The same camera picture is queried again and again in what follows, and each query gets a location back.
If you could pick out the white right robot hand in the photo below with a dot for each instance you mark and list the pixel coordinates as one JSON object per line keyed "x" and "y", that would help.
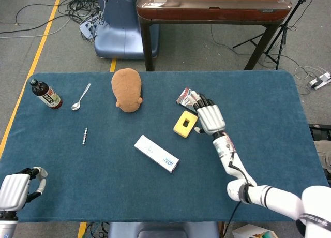
{"x": 210, "y": 117}

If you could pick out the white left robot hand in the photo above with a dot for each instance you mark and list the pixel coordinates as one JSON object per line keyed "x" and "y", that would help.
{"x": 13, "y": 191}

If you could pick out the yellow sponge with hole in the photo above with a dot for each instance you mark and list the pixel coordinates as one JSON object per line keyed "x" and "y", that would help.
{"x": 178, "y": 126}

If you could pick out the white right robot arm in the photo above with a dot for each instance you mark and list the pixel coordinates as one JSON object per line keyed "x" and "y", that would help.
{"x": 271, "y": 199}

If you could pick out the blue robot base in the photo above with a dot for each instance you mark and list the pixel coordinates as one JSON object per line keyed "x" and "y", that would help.
{"x": 121, "y": 36}

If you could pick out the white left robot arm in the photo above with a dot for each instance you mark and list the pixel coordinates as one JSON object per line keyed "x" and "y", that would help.
{"x": 7, "y": 227}

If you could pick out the white toothpaste box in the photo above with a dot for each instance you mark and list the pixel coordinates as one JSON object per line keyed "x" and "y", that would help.
{"x": 155, "y": 152}

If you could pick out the small cardboard box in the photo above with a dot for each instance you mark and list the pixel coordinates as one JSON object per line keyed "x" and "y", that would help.
{"x": 252, "y": 232}

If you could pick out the brown plush toy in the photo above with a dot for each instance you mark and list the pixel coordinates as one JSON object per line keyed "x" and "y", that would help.
{"x": 126, "y": 90}

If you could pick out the red tea bottle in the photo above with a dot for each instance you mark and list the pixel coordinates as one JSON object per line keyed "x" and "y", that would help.
{"x": 49, "y": 97}

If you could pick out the brown mahjong table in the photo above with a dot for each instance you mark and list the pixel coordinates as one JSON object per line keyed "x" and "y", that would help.
{"x": 207, "y": 13}

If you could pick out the metal spoon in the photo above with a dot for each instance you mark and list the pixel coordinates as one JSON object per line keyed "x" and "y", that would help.
{"x": 75, "y": 106}

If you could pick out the black equipment case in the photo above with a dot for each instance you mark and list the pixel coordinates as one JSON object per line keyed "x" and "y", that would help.
{"x": 320, "y": 130}

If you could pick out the white foot pedal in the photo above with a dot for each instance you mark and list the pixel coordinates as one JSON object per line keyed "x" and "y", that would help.
{"x": 319, "y": 81}

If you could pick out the grey blue robot chassis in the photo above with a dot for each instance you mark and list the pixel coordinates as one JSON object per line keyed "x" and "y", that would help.
{"x": 163, "y": 231}

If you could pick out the black tripod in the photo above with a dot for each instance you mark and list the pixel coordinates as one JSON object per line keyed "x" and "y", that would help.
{"x": 300, "y": 0}

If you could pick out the white power strip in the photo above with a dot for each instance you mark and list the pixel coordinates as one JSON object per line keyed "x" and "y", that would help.
{"x": 86, "y": 27}

